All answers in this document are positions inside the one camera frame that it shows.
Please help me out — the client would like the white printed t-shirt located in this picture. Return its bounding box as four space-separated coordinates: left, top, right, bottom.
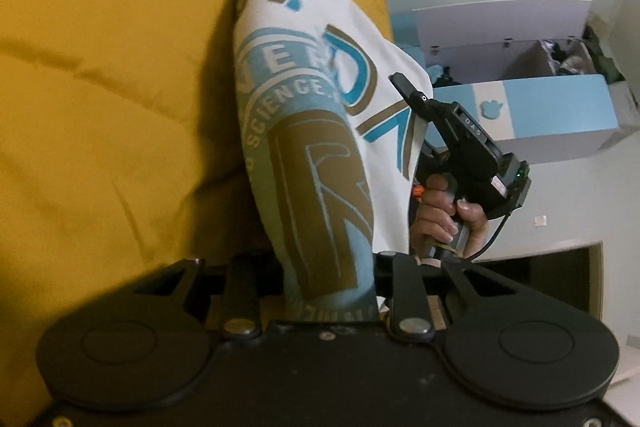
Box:
233 0 431 323

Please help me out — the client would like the person's right hand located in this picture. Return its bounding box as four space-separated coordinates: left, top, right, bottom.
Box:
410 174 489 258

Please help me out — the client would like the white blue storage box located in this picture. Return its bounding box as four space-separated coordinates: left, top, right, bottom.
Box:
390 0 639 164

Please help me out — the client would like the mustard yellow bed cover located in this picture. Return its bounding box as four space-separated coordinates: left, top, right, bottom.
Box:
1 0 388 426

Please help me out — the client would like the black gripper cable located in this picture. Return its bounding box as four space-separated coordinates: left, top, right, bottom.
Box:
462 210 514 263

